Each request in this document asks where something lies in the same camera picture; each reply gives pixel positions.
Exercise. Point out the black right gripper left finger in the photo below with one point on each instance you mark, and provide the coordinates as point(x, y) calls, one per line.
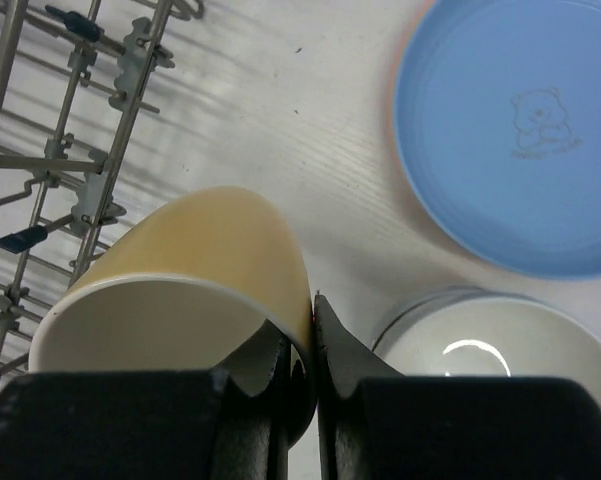
point(225, 422)

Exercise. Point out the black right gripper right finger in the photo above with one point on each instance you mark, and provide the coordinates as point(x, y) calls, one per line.
point(376, 423)

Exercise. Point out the white ceramic bowl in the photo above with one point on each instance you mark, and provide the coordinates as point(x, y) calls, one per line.
point(469, 331)

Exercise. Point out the yellow ceramic mug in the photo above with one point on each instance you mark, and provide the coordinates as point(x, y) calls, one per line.
point(183, 289)

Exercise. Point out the blue plastic plate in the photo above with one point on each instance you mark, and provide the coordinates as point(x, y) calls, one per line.
point(497, 122)

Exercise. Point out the grey wire dish rack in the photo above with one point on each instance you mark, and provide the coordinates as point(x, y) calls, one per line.
point(70, 95)

